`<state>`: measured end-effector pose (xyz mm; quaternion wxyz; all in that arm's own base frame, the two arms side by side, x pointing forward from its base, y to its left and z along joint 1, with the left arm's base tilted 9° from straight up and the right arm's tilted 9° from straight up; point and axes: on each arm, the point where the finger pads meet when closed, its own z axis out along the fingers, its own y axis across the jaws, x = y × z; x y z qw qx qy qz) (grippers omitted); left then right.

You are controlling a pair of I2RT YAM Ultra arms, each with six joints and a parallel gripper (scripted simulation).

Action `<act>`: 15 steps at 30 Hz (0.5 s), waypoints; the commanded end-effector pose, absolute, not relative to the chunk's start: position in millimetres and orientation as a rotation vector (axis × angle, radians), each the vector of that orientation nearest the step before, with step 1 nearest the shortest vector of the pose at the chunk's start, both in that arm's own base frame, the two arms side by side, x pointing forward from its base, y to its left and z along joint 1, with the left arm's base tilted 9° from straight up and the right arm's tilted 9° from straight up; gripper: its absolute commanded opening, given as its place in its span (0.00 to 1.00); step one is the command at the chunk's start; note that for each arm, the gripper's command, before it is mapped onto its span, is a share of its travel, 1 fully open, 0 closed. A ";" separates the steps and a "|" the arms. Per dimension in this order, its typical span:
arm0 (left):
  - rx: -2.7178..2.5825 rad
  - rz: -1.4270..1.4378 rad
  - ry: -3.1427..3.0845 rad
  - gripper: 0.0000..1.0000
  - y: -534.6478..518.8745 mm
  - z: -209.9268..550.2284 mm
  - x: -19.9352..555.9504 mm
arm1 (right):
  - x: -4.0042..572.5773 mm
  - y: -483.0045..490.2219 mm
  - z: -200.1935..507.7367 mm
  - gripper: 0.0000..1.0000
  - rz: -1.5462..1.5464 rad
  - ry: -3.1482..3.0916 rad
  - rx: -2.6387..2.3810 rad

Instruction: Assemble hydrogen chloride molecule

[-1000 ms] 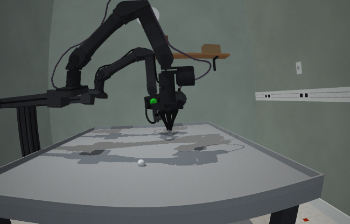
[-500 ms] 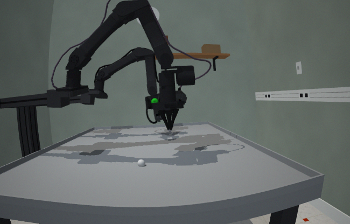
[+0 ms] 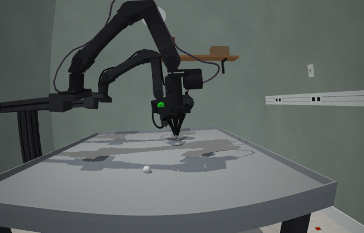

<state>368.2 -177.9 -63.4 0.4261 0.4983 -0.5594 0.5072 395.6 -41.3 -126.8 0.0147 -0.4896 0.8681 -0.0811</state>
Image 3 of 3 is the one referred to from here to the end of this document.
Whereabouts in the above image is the grey table edge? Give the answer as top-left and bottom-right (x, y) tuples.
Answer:
(0, 127), (338, 225)

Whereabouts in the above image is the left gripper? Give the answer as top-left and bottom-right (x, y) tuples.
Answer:
(151, 99), (166, 118)

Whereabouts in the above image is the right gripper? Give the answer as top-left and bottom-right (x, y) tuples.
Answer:
(158, 90), (193, 136)

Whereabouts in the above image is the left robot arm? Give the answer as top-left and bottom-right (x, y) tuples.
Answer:
(92, 49), (166, 100)

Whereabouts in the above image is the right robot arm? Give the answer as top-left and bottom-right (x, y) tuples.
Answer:
(58, 0), (203, 95)

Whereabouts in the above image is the green ball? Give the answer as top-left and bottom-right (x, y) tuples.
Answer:
(157, 102), (165, 108)

